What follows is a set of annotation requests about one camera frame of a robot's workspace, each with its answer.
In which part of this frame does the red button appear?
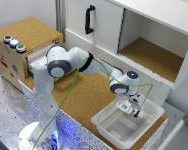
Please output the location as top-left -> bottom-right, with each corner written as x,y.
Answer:
2,34 -> 13,45

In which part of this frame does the white sliding door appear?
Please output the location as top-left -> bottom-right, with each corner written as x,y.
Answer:
66,0 -> 125,56

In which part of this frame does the green button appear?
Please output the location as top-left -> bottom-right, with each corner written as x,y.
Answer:
15,43 -> 28,54

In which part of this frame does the white plastic box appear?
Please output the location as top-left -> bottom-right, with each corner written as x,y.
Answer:
90,96 -> 166,150

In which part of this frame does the white cabinet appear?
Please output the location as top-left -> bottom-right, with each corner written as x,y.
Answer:
64,0 -> 188,98

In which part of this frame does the blue button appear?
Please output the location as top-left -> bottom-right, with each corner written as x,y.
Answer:
8,38 -> 20,49

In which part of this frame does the black door handle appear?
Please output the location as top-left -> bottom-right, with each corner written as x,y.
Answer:
84,4 -> 96,35

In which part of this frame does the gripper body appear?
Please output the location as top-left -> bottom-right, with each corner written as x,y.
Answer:
116,93 -> 144,119

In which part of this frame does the green cable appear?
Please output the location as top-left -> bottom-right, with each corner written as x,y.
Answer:
31,57 -> 154,150

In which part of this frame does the wooden drawer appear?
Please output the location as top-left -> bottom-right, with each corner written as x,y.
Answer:
25,50 -> 62,80

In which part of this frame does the wooden drawer box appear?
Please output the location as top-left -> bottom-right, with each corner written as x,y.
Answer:
0,16 -> 65,92

